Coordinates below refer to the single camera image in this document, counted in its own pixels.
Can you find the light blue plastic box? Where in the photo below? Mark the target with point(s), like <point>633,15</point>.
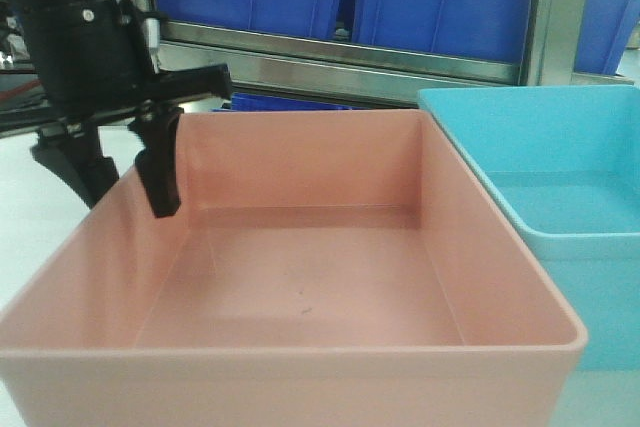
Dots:
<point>562,163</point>

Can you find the pink plastic box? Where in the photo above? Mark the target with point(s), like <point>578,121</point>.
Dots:
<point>323,269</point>

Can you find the blue bins lower shelf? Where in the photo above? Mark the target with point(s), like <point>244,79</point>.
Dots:
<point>244,102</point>

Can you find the blue storage bin middle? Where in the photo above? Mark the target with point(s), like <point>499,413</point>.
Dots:
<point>492,30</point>

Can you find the stainless steel shelf rack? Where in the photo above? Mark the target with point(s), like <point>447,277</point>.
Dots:
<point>356,73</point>

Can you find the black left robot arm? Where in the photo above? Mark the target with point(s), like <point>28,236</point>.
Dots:
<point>93,62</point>

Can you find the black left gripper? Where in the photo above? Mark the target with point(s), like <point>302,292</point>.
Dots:
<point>93,62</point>

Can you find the blue storage bin right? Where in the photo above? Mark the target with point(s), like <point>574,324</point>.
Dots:
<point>606,28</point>

